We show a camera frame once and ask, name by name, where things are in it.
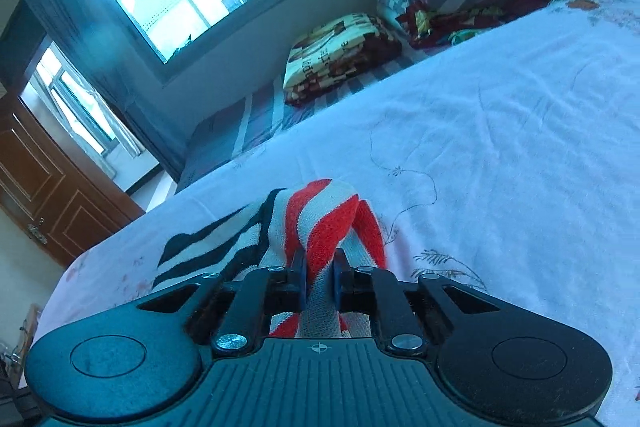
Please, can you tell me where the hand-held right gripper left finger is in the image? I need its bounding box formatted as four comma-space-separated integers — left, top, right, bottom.
135, 249, 309, 356

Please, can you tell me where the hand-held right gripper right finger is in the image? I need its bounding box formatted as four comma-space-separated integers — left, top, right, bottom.
332, 248, 502, 354

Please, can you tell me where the red black white striped sock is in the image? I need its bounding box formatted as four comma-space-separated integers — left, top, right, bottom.
152, 178, 389, 339

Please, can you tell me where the grey striped mattress sheet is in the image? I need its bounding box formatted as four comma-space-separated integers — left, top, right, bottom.
174, 51, 417, 196

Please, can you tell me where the pink floral bedsheet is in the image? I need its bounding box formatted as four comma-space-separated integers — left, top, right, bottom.
30, 0, 640, 427

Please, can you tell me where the printed brown cream pillow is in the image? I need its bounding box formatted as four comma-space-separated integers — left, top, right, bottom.
282, 12, 404, 108

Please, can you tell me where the light grey curtain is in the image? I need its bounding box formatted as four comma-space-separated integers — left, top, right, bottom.
44, 46, 147, 158

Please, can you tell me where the brown wooden door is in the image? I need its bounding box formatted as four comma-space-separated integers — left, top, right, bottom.
0, 93, 147, 269

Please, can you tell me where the colourful red blanket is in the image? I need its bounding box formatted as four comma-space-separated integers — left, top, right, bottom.
399, 0, 557, 51

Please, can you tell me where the small window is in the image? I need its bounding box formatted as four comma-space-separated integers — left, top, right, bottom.
19, 38, 152, 180

